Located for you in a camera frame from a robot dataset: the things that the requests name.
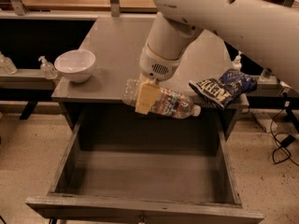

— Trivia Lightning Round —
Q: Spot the wooden background desk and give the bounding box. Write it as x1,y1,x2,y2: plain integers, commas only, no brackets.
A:
22,0,157,13

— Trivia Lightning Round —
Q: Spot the grey cabinet with top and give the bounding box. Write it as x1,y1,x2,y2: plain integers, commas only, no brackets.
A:
52,15,243,139

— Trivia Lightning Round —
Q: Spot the clear bottle far left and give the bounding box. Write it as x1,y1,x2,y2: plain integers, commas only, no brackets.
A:
0,51,17,75

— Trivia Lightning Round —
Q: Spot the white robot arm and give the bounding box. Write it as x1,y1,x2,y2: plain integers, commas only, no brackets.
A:
135,0,299,114

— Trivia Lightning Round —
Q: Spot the small clear bottle right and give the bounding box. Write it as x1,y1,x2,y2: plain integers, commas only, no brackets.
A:
259,68,272,82

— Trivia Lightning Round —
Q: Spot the white ceramic bowl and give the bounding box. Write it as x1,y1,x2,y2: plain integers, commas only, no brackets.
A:
54,49,95,83

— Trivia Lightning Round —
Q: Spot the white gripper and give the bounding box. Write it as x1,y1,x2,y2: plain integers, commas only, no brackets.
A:
135,44,180,115

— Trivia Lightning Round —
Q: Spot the clear plastic water bottle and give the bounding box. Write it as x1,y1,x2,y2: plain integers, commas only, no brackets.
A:
122,78,201,119

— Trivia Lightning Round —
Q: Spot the white power strip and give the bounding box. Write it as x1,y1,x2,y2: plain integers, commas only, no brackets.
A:
253,112,278,133

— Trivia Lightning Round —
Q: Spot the sanitizer pump bottle right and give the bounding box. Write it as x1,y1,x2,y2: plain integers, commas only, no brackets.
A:
232,51,242,71

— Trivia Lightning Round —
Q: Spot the blue chip bag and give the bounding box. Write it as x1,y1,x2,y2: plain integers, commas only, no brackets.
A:
189,68,257,110

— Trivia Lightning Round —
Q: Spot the grey left shelf bench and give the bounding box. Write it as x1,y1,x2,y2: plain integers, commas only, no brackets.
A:
0,69,59,119

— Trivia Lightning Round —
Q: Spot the open grey top drawer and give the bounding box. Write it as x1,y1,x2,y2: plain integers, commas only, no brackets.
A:
26,106,263,224

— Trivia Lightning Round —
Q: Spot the clear sanitizer pump bottle left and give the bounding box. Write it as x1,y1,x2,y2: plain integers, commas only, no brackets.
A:
38,56,58,79

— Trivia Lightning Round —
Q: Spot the black cable on floor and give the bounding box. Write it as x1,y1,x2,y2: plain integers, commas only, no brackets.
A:
269,91,299,167

